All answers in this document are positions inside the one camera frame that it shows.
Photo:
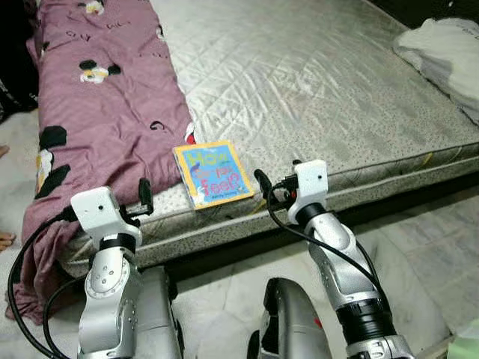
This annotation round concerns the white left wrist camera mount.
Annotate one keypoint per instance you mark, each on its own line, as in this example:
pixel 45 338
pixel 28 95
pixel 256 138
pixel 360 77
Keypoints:
pixel 97 209

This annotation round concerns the dark bedside furniture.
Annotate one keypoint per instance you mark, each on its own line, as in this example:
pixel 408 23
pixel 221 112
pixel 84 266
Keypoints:
pixel 15 45

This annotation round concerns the bare human foot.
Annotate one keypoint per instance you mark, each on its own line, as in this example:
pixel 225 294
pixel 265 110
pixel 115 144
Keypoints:
pixel 4 241
pixel 3 151

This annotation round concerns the white pillow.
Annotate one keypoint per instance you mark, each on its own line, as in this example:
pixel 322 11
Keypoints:
pixel 445 60

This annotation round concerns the children's picture book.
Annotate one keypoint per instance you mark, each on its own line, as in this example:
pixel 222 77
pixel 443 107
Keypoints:
pixel 213 176

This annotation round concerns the white quilted mattress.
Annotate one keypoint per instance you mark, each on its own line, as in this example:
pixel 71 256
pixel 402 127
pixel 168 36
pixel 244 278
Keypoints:
pixel 299 75

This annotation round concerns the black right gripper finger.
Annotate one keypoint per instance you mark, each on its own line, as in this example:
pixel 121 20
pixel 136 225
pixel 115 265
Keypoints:
pixel 263 182

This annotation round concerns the dark bed frame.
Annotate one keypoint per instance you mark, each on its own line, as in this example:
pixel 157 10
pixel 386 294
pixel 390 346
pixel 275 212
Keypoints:
pixel 337 224

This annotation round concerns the grey left robot leg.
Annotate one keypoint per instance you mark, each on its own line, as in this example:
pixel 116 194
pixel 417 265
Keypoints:
pixel 157 321

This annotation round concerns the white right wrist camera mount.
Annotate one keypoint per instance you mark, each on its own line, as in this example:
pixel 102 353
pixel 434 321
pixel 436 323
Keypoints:
pixel 310 179

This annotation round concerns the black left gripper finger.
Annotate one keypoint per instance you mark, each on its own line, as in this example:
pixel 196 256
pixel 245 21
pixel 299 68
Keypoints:
pixel 146 196

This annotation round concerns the purple cartoon print blanket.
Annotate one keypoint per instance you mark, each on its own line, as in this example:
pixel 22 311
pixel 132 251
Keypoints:
pixel 105 112

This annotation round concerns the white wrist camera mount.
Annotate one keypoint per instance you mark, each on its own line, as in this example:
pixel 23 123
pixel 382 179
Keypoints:
pixel 97 209
pixel 310 179

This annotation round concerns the grey robot leg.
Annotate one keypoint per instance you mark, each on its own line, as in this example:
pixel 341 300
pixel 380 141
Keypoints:
pixel 157 321
pixel 292 321

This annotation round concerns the grey right robot leg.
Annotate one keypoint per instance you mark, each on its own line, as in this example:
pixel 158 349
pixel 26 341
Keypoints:
pixel 292 321

